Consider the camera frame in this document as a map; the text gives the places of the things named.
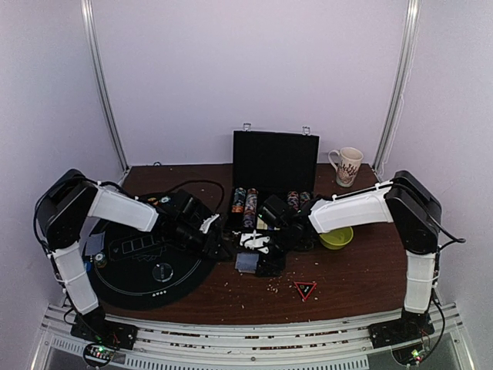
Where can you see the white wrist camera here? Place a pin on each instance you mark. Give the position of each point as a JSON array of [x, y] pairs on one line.
[[255, 241], [208, 222]]

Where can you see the cream card deck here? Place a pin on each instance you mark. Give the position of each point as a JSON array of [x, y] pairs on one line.
[[261, 225]]

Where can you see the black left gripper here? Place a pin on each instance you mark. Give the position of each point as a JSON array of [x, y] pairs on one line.
[[210, 245]]

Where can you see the yellow-green bowl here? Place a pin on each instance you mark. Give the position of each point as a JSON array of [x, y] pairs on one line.
[[337, 239]]

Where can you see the right aluminium frame post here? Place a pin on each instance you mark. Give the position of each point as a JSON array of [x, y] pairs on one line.
[[396, 103]]

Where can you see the clear black round button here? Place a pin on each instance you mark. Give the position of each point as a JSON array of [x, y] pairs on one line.
[[162, 272]]

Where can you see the blue checkered playing card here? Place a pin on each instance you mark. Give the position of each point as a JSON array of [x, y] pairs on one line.
[[94, 244]]

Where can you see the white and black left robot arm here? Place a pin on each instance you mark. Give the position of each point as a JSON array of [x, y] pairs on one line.
[[63, 220]]

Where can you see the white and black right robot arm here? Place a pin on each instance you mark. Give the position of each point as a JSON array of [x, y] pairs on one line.
[[404, 204]]

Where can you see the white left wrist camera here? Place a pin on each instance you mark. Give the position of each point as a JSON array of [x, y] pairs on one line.
[[208, 222]]

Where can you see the right green circuit board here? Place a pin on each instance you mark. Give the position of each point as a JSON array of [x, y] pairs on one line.
[[412, 355]]

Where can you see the aluminium front rail base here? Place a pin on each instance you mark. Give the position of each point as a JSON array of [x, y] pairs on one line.
[[332, 344]]

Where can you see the left outer poker chip row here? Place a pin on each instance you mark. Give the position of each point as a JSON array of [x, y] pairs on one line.
[[239, 199]]

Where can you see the right outer poker chip row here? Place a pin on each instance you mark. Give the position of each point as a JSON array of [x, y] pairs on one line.
[[304, 197]]

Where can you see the green circuit board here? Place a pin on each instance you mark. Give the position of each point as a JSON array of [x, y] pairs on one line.
[[97, 355], [412, 355]]

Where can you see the cream patterned mug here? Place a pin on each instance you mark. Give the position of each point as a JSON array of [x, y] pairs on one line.
[[346, 163]]

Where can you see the red and black triangle card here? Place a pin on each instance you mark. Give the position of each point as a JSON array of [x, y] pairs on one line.
[[305, 289]]

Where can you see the left green circuit board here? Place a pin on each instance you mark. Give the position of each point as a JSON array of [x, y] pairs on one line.
[[97, 355]]

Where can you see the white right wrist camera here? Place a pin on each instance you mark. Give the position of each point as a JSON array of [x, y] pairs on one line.
[[255, 241]]

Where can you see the left aluminium frame post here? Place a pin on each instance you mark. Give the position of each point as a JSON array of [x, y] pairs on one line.
[[103, 93]]

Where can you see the aluminium frame post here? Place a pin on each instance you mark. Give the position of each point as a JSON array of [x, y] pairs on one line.
[[396, 103], [103, 93]]

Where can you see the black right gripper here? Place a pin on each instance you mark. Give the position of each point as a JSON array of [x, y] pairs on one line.
[[275, 251]]

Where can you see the grey card deck box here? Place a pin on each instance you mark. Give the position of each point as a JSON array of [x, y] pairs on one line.
[[246, 263]]

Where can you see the left inner poker chip row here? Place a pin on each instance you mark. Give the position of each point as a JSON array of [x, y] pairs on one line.
[[250, 208]]

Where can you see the round black poker mat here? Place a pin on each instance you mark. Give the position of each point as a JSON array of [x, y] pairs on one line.
[[139, 271]]

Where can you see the black poker chip case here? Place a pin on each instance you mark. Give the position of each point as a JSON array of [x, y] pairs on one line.
[[271, 163]]

